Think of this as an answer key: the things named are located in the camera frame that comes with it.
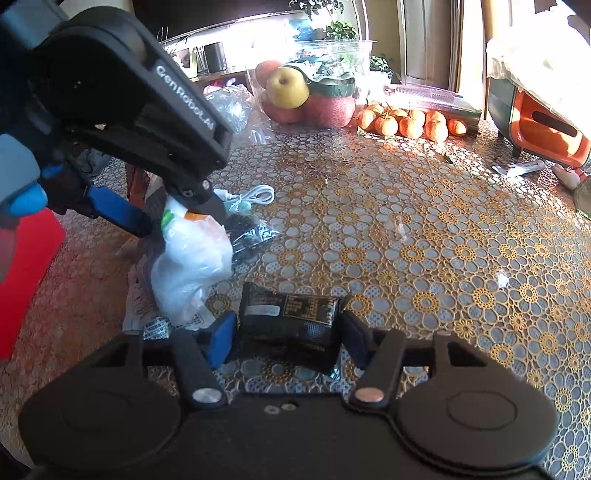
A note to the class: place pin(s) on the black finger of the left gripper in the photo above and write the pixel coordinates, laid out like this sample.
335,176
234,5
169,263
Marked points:
202,200

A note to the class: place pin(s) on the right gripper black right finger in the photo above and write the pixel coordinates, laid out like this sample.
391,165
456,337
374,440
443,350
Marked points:
358,339

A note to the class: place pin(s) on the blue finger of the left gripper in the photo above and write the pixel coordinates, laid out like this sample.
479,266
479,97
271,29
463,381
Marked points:
106,204

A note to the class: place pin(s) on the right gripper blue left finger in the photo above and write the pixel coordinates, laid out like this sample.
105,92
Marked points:
215,341

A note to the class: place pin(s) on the dark foil snack bag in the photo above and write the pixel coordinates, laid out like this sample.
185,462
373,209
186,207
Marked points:
144,190

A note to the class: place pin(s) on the grey white plastic bag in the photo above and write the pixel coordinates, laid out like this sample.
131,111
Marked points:
196,255

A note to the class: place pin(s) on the black snack bar wrapper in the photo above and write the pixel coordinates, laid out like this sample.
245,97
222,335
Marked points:
304,329

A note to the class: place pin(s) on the clear dark wrapper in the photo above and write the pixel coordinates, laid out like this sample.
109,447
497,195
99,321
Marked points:
249,236

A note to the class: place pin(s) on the blue gloved left hand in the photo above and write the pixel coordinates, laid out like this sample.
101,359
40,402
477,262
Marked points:
21,193

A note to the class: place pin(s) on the red cardboard box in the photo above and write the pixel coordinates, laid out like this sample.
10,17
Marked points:
38,239

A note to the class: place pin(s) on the clear plastic bag of contents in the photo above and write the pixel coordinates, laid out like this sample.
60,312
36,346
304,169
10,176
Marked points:
249,125

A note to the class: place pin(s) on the black speaker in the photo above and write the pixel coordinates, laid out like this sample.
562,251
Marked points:
215,58

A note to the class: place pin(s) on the yellow apple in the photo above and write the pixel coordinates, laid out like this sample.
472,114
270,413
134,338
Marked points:
287,88

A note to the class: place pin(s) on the clear fruit bowl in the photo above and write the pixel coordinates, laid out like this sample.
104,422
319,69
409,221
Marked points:
337,73

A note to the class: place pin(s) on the potted tree plant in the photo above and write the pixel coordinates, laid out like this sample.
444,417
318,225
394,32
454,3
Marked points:
374,20

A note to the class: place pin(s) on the pile of tangerines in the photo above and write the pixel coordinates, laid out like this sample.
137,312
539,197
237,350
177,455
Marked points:
387,122

